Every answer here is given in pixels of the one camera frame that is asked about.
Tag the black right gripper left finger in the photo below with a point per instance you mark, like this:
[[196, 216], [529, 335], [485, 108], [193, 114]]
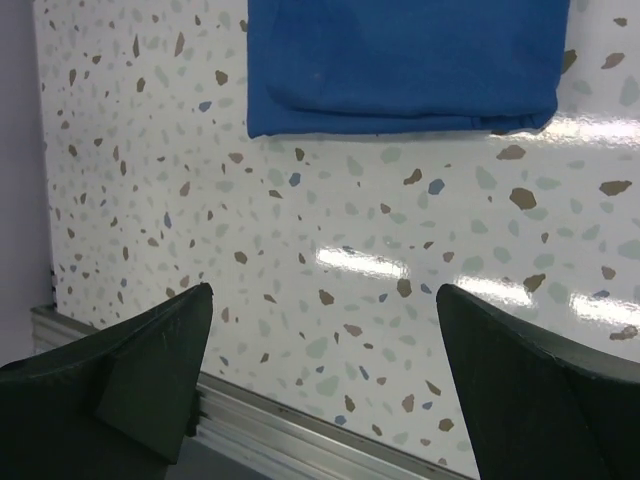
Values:
[[115, 404]]

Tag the aluminium frame rail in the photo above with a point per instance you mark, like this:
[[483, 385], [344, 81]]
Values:
[[340, 398]]

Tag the blue surgical drape cloth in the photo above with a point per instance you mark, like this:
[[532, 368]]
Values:
[[395, 67]]

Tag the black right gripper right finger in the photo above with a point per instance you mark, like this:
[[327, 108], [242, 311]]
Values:
[[538, 405]]

